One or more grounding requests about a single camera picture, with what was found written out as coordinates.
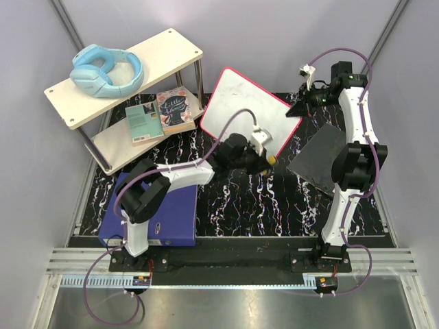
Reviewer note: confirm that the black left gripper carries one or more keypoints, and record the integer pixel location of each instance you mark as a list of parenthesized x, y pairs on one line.
[(260, 162)]

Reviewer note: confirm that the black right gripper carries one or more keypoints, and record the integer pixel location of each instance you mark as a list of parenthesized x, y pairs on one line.
[(300, 109)]

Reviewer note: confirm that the yellow whiteboard eraser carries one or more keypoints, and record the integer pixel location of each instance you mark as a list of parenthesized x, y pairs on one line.
[(271, 162)]

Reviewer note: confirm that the pink framed whiteboard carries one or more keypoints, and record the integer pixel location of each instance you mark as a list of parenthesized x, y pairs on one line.
[(237, 101)]

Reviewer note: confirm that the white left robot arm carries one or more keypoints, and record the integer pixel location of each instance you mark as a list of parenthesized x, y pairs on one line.
[(140, 195)]

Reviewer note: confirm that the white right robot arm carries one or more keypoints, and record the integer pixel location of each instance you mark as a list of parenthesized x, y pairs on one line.
[(355, 170)]

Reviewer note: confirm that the black notebook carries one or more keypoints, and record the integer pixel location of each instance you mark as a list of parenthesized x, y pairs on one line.
[(314, 162)]

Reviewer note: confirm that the Little Women book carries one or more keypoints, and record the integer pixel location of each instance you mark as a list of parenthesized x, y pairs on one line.
[(175, 112)]

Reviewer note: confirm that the teal paperback book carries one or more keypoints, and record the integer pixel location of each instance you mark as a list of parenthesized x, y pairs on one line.
[(144, 122)]

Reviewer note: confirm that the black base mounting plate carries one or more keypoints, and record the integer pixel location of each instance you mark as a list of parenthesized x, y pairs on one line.
[(252, 258)]

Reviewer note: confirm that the light blue headphones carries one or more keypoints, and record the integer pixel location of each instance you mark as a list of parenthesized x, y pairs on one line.
[(92, 65)]

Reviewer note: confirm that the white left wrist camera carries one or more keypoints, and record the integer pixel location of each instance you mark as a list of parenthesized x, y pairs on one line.
[(259, 138)]

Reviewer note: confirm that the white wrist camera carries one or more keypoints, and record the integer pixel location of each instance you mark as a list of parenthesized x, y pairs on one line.
[(259, 138), (308, 73)]

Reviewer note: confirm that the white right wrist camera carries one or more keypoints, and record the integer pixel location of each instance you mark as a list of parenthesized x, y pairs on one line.
[(308, 73)]

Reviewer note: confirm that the blue ring binder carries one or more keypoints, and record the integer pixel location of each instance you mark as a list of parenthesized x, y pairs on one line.
[(173, 224)]

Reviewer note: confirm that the slotted cable duct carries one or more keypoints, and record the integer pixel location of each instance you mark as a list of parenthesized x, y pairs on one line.
[(145, 281)]

